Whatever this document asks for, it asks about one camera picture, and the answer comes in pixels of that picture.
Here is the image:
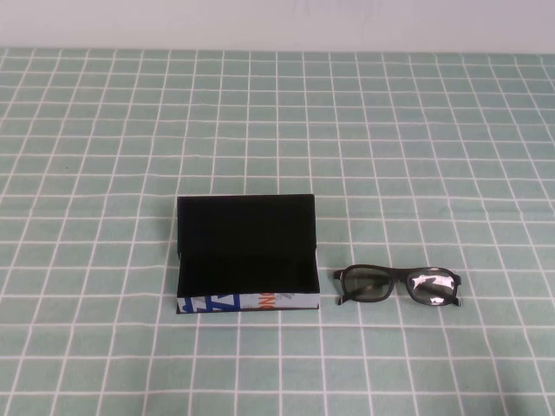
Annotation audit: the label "black framed glasses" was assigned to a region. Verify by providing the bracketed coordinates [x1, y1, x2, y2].
[332, 263, 464, 310]

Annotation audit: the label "black printed glasses case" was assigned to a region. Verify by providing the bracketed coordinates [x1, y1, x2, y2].
[175, 193, 322, 315]

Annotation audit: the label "green white grid tablecloth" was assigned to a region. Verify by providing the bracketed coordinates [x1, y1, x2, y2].
[0, 46, 555, 416]

